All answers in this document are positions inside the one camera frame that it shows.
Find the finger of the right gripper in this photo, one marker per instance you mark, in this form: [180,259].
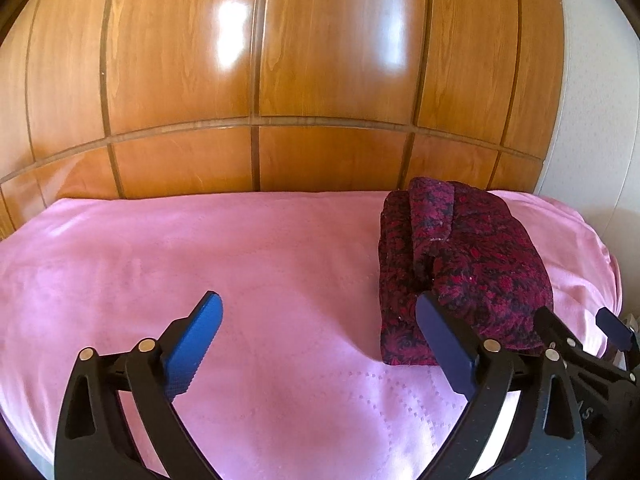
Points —
[622,337]
[555,335]

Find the wooden panelled wardrobe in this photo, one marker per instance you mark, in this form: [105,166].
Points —
[148,98]

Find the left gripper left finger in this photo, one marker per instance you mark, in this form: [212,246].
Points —
[94,440]

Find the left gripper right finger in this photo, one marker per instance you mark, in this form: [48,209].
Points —
[545,440]

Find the red floral knit sweater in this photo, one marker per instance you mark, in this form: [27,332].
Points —
[464,246]

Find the pink bed cover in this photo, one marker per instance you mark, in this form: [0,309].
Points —
[293,386]

